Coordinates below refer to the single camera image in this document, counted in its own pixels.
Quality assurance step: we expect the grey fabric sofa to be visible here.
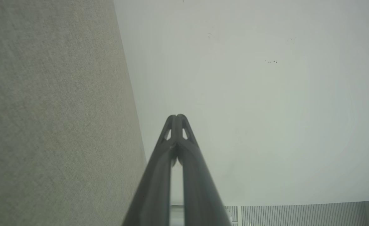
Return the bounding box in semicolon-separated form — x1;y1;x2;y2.
0;0;147;226

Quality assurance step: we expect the white ribbed panel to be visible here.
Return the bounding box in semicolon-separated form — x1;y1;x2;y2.
224;200;369;226

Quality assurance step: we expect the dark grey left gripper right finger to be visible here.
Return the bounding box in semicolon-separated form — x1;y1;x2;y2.
176;114;233;226

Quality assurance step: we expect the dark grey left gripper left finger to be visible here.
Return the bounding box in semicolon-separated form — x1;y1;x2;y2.
122;115;176;226

